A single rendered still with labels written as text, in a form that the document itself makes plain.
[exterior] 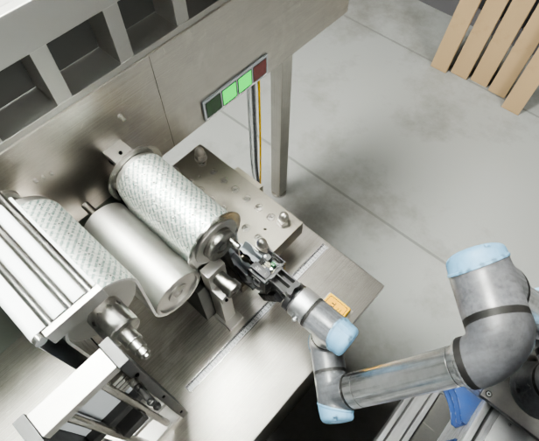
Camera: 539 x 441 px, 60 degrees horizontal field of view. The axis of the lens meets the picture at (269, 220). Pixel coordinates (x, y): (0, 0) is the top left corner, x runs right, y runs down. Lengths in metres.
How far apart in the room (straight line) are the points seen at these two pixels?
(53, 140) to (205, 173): 0.47
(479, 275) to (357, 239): 1.54
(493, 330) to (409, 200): 1.76
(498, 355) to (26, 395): 1.07
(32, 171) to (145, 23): 0.39
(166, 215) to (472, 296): 0.60
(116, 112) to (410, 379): 0.81
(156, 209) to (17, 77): 0.35
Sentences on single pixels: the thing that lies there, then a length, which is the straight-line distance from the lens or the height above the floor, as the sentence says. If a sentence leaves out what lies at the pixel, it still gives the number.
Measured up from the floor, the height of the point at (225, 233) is 1.28.
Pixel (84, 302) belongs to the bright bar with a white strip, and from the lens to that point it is 0.75.
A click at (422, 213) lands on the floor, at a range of 2.58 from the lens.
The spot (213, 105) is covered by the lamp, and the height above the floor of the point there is 1.19.
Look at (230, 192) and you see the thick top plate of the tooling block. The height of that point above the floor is 1.03.
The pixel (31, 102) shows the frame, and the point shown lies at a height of 1.46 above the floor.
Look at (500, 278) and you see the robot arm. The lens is 0.92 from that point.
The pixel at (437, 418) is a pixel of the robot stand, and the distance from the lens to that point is 2.02.
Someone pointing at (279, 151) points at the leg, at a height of 0.40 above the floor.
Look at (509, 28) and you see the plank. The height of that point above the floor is 0.37.
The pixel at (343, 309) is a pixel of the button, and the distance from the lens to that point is 1.27.
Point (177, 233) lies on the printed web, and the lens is 0.96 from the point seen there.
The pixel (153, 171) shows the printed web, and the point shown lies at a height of 1.31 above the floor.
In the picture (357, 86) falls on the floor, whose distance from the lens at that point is 3.08.
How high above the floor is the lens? 2.11
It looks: 60 degrees down
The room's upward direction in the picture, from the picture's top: 1 degrees counter-clockwise
